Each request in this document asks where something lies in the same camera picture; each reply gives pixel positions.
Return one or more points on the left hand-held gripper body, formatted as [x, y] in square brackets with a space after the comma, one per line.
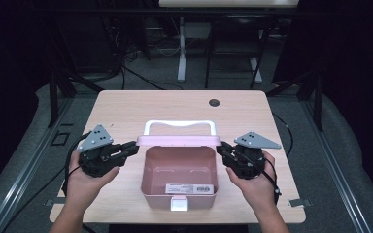
[95, 160]

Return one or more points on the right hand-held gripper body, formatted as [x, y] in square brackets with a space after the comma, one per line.
[247, 161]

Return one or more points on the green and white carton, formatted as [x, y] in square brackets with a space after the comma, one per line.
[189, 188]

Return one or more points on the pink plastic storage box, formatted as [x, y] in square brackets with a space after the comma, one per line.
[178, 168]

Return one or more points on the person's right hand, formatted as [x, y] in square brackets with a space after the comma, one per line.
[255, 191]

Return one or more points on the person's left hand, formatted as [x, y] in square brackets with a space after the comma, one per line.
[81, 187]

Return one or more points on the black metal stand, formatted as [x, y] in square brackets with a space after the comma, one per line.
[319, 103]
[53, 97]

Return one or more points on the black chair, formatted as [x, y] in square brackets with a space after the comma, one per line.
[236, 32]

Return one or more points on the white desk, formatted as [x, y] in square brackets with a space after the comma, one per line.
[228, 3]

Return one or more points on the black floor outlet frame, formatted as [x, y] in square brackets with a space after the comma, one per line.
[53, 138]

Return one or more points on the grey metal table bracket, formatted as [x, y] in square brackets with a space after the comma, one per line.
[49, 203]
[299, 203]

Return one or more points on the aluminium floor rail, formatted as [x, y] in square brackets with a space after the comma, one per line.
[336, 174]
[22, 174]

